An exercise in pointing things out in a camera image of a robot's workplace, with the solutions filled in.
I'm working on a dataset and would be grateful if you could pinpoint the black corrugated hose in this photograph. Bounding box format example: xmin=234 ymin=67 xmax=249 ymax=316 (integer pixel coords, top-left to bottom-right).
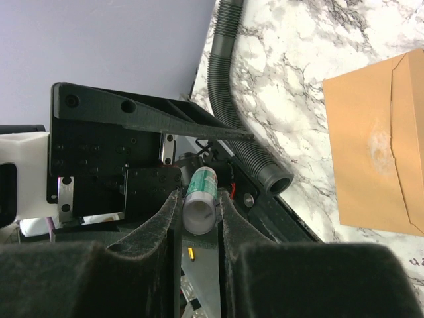
xmin=205 ymin=0 xmax=295 ymax=197

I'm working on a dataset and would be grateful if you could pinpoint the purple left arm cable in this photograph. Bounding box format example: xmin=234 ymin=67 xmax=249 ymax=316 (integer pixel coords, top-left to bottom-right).
xmin=45 ymin=217 xmax=56 ymax=242

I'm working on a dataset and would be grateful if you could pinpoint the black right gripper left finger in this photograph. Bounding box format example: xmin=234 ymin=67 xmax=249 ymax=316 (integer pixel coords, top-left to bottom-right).
xmin=1 ymin=190 xmax=182 ymax=317

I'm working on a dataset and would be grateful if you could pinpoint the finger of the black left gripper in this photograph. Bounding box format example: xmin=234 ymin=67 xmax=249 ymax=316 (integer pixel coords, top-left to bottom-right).
xmin=51 ymin=82 xmax=254 ymax=140

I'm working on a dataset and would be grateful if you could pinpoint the brown kraft envelope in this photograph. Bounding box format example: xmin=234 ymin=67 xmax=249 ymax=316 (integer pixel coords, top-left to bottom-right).
xmin=323 ymin=49 xmax=423 ymax=236

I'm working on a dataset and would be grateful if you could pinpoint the green white glue stick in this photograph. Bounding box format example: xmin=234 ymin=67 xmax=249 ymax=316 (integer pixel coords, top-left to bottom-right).
xmin=182 ymin=166 xmax=218 ymax=235

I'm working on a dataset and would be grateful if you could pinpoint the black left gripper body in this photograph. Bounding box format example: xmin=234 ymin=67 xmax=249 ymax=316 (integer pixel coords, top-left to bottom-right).
xmin=48 ymin=117 xmax=181 ymax=223

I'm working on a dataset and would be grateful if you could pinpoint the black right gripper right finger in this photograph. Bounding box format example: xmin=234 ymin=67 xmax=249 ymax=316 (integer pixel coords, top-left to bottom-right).
xmin=218 ymin=191 xmax=421 ymax=317

